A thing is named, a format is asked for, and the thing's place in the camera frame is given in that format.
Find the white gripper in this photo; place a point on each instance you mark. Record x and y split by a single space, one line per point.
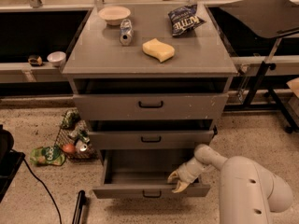
187 173

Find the grey bottom drawer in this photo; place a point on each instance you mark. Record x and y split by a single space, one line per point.
143 173

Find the grey drawer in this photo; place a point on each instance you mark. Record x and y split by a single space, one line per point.
143 173
150 134
150 99

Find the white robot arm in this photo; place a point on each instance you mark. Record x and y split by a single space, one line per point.
248 193

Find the grey middle drawer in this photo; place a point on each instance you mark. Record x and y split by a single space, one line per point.
150 134

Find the grey top drawer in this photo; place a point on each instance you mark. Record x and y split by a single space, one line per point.
150 99

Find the grey drawer cabinet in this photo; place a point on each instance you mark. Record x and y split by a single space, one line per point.
198 54

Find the silver can in basket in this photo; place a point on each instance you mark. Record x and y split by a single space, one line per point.
81 147

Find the green bottle in basket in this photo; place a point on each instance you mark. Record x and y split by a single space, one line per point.
81 135

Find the black pole on floor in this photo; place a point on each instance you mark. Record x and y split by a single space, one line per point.
81 201

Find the red apple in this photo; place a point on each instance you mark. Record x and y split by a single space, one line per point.
69 148

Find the green bag on floor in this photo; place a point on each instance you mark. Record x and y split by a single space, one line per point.
71 117

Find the yellow sponge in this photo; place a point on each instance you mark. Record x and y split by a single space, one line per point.
159 50

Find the green snack pouch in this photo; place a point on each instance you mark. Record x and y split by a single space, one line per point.
47 156

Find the crushed silver can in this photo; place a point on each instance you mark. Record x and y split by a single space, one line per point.
126 32

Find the blue chips bag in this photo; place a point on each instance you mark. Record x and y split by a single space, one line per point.
184 19

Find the black equipment at left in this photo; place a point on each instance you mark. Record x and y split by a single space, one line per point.
10 161

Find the small white cup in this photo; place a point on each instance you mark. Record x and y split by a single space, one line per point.
57 58

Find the beige bowl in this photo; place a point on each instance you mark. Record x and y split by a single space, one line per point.
114 15

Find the tape measure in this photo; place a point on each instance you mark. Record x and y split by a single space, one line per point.
35 60

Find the black stand table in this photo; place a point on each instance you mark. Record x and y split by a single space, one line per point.
262 38

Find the wire basket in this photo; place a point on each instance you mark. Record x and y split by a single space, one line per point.
62 139

